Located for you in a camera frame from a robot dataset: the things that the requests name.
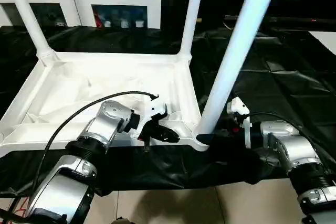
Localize white plastic table top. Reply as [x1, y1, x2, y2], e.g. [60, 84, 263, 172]
[0, 49, 218, 154]

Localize white plastic table leg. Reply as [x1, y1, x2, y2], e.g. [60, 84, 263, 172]
[179, 0, 207, 62]
[4, 0, 59, 67]
[199, 0, 284, 137]

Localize black plastic sheet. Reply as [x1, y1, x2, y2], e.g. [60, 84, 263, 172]
[0, 24, 336, 198]

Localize long black pole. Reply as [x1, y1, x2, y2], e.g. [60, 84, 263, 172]
[224, 15, 336, 25]

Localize red bottle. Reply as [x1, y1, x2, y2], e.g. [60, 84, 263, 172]
[94, 11, 103, 28]

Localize white flat board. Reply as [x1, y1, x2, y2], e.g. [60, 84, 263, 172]
[308, 31, 336, 57]

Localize black stand leg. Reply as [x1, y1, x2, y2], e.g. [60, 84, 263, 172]
[0, 207, 29, 222]

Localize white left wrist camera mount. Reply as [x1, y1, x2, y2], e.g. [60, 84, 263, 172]
[133, 95, 169, 141]

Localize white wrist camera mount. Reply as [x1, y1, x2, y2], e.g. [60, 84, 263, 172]
[133, 95, 169, 141]
[226, 97, 253, 149]

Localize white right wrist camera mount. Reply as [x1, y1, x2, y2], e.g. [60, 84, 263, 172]
[226, 97, 253, 149]

